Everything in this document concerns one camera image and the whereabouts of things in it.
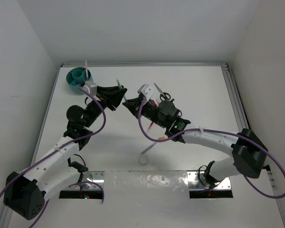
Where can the aluminium table frame rail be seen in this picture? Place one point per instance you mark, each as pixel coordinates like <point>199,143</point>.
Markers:
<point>158,64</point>

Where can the metal base plate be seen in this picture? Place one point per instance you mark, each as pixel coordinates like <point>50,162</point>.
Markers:
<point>89,177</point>
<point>196,182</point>

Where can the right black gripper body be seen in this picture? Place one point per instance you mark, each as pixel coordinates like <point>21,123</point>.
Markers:
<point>149,111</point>

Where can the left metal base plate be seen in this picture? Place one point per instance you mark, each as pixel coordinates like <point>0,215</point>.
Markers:
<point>89,177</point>

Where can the upper black scissors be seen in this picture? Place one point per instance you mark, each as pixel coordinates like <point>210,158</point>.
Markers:
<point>163,95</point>

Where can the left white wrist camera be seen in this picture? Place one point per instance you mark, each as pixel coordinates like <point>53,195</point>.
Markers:
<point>90,87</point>

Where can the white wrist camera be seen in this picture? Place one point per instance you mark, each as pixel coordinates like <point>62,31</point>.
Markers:
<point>90,87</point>
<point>146,92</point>

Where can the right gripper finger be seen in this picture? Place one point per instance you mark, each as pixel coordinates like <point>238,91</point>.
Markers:
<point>134,101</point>
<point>133,108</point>

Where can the clear tape roll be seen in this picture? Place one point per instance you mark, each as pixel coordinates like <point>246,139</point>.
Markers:
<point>143,159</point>

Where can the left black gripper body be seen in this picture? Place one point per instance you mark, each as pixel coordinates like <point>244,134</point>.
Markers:
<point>93,109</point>

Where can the teal divided pen holder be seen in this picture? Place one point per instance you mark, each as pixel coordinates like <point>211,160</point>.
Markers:
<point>78,76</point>

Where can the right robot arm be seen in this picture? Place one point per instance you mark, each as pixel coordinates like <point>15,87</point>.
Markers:
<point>244,149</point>

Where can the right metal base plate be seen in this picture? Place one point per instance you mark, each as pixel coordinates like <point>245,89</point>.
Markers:
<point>196,182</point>

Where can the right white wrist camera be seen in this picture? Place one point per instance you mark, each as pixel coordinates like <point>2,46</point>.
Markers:
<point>146,92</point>

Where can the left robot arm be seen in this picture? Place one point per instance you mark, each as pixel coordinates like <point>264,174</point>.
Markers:
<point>26,192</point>

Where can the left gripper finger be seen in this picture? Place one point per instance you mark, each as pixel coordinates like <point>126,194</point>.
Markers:
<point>112,90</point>
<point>112,100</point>

